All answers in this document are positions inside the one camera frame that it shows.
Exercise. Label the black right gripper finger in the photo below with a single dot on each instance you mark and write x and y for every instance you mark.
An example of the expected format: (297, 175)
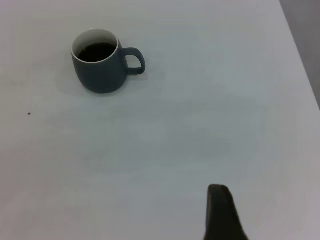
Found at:
(221, 215)

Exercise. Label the dark grey ceramic mug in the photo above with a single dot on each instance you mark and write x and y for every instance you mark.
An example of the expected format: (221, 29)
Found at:
(100, 77)

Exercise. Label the black coffee liquid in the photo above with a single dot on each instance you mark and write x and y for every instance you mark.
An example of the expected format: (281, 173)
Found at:
(96, 52)

